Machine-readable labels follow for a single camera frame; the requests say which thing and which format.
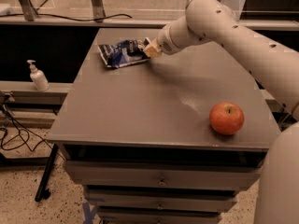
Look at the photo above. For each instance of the drawer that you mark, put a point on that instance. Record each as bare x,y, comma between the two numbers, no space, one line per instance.
159,200
147,216
145,175

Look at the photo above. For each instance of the red apple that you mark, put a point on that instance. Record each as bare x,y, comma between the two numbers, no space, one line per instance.
226,118

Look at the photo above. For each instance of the middle metal frame post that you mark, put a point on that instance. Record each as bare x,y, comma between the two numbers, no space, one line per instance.
98,10

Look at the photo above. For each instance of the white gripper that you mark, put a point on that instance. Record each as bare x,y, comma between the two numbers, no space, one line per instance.
163,44

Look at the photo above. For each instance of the blue chip bag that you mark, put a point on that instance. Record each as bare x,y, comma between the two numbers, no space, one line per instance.
122,54

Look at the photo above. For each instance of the top drawer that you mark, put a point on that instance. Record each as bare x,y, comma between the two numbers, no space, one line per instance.
145,175

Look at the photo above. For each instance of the blue floor tape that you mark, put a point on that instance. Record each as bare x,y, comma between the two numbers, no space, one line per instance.
90,211

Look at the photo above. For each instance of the black floor stand leg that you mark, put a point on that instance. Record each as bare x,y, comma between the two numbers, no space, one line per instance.
42,191

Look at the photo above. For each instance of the middle drawer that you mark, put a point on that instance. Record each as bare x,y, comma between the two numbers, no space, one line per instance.
159,200

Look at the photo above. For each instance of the left metal frame post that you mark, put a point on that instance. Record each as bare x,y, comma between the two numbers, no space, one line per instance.
28,10

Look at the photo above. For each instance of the bottom drawer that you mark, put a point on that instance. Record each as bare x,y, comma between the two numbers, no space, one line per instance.
147,216

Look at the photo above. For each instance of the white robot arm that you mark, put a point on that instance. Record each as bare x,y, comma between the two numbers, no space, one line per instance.
274,66

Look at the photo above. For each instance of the grey drawer cabinet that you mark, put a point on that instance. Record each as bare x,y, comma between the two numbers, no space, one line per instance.
158,112

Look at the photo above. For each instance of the white pump dispenser bottle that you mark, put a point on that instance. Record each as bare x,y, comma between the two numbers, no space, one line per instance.
38,77

